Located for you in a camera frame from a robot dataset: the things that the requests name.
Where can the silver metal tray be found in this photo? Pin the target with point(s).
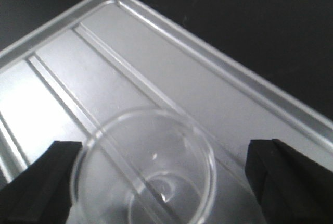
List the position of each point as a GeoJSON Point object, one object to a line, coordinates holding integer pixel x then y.
{"type": "Point", "coordinates": [102, 57]}

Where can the clear glass beaker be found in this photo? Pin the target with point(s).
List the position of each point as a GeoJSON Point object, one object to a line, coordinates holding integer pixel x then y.
{"type": "Point", "coordinates": [144, 166]}

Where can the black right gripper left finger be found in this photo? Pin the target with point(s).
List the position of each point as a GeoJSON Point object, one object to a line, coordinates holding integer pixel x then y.
{"type": "Point", "coordinates": [41, 194]}

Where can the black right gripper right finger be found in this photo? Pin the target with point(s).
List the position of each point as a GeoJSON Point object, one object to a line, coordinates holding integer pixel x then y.
{"type": "Point", "coordinates": [289, 187]}

